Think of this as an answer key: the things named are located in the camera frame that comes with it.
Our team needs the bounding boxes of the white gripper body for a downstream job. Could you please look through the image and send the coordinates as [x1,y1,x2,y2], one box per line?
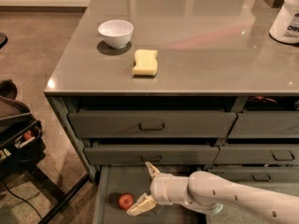
[149,173,189,205]

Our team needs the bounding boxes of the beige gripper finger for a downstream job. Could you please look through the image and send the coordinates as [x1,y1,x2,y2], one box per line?
[127,193,157,217]
[145,161,161,178]

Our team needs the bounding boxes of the red apple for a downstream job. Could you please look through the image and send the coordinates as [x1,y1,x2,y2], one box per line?
[118,193,134,210]

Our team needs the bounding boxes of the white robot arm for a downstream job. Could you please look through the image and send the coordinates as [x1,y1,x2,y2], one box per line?
[127,162,299,224]

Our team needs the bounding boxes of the grey open bottom drawer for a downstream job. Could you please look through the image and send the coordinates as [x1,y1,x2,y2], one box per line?
[93,165,207,224]

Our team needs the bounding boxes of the grey middle left drawer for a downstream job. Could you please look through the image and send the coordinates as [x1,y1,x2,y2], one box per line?
[84,145,219,165]

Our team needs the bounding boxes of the grey middle right drawer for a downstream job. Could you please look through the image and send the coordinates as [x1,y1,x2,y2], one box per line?
[214,144,299,164]

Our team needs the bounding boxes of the grey bottom right drawer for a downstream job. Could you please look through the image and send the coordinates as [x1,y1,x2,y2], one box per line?
[208,167,299,183]

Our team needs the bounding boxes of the grey top left drawer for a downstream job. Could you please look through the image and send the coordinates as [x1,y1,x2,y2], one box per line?
[68,111,236,138]

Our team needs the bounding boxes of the grey cabinet counter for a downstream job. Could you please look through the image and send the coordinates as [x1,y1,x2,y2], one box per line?
[45,0,299,175]

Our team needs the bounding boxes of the grey top right drawer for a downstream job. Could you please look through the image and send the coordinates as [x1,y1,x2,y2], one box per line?
[229,111,299,138]

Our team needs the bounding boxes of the yellow sponge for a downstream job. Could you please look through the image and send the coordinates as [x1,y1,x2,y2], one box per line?
[133,49,158,77]

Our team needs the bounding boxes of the black cart with items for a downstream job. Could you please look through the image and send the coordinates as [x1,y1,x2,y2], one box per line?
[0,79,90,224]

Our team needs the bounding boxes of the white ceramic bowl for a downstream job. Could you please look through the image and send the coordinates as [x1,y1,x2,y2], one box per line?
[98,20,134,49]

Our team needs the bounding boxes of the white plastic canister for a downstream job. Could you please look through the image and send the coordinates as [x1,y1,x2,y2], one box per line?
[269,0,299,44]

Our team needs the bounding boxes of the black floor cable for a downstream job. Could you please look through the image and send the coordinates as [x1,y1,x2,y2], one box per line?
[1,179,44,220]

